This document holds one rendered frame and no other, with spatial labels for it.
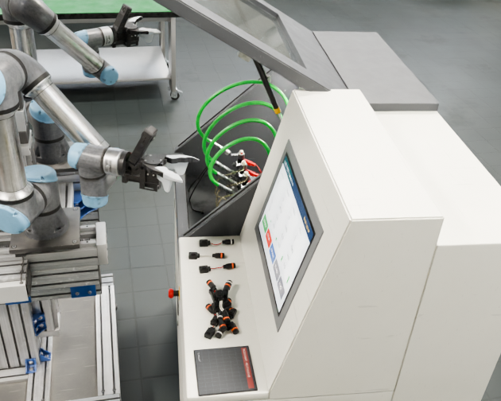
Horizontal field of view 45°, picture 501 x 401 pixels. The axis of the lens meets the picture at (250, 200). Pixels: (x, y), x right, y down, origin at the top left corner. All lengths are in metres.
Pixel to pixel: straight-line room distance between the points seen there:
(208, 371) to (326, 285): 0.47
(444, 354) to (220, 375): 0.61
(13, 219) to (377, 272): 1.08
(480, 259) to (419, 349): 0.32
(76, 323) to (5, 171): 1.28
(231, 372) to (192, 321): 0.23
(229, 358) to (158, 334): 1.45
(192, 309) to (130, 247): 1.85
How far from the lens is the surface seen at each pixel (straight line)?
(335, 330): 1.58
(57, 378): 2.81
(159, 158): 1.70
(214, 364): 1.77
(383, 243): 1.43
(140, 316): 3.30
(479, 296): 1.65
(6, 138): 1.84
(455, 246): 1.51
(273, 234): 1.82
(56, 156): 2.54
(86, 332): 2.97
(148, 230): 3.87
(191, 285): 2.00
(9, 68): 1.79
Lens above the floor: 2.32
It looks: 34 degrees down
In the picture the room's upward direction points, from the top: 4 degrees clockwise
